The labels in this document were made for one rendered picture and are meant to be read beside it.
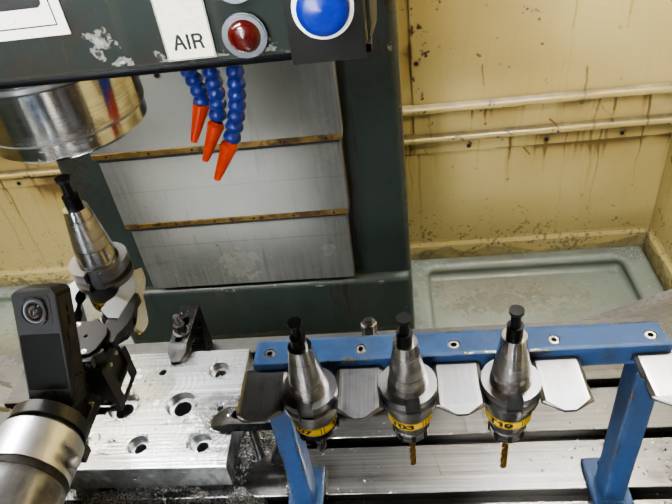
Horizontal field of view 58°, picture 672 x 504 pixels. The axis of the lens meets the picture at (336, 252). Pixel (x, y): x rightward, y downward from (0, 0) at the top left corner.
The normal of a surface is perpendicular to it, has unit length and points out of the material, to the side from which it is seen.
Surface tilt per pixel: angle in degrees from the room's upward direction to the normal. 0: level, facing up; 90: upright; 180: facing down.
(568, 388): 0
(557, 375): 0
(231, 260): 88
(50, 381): 61
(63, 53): 90
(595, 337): 0
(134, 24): 90
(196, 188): 90
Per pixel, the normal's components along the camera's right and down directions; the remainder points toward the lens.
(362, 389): -0.12, -0.78
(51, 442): 0.66, -0.57
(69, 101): 0.53, 0.47
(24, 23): -0.04, 0.62
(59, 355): -0.14, 0.17
